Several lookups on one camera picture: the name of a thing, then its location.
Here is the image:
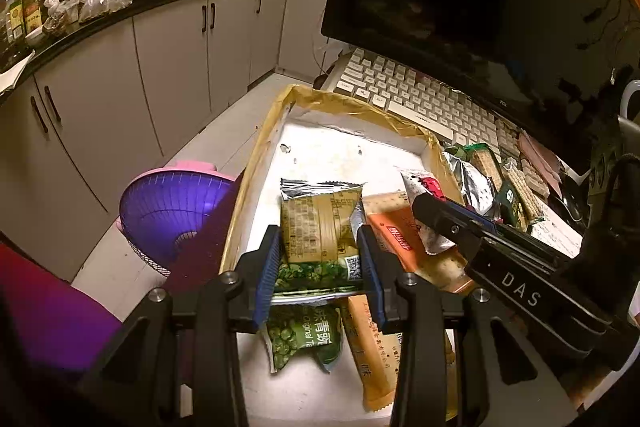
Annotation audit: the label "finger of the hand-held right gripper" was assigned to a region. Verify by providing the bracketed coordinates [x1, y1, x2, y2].
[445, 199, 503, 233]
[412, 193, 483, 264]

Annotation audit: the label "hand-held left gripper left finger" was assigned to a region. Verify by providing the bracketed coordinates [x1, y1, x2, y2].
[75, 225, 282, 427]

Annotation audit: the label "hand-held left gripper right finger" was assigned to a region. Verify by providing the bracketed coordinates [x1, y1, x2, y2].
[356, 225, 566, 427]

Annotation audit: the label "silver red snack packet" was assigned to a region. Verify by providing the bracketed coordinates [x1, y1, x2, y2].
[395, 167, 458, 256]

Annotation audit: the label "cracker packet green ends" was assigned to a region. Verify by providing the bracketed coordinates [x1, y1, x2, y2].
[462, 143, 507, 194]
[500, 166, 547, 228]

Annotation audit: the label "green pea snack packet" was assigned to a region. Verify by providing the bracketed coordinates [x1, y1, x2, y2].
[260, 302, 346, 375]
[279, 178, 368, 304]

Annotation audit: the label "white cardboard box yellow tape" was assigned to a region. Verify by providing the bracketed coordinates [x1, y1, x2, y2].
[220, 83, 471, 427]

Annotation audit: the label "silver foil packet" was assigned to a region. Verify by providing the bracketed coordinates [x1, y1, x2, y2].
[442, 154, 497, 219]

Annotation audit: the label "orange label cracker packet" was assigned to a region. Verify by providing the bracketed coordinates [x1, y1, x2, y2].
[362, 191, 476, 295]

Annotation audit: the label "white printed paper pad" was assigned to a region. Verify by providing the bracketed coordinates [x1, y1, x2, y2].
[529, 206, 584, 259]

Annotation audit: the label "long orange biscuit packet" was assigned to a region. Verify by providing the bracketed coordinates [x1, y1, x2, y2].
[344, 294, 402, 413]

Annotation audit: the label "black computer mouse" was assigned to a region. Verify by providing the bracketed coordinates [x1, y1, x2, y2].
[557, 189, 586, 224]

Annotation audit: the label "purple pink electric fan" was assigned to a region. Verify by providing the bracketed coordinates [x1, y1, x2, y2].
[118, 160, 242, 279]

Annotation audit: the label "white computer keyboard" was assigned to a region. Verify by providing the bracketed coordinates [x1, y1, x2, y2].
[332, 48, 551, 198]

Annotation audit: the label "white curved tube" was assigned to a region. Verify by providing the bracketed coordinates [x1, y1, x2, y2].
[619, 79, 640, 118]

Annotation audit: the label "grey kitchen cabinets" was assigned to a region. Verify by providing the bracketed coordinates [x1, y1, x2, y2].
[0, 0, 332, 284]

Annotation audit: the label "clear plastic bag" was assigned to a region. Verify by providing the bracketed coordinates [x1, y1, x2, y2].
[77, 0, 134, 24]
[42, 0, 81, 38]

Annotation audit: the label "white board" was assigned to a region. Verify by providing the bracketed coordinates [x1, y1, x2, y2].
[0, 49, 36, 96]

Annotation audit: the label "dark sauce bottle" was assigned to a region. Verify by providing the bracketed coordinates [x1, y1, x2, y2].
[4, 0, 26, 44]
[20, 0, 44, 34]

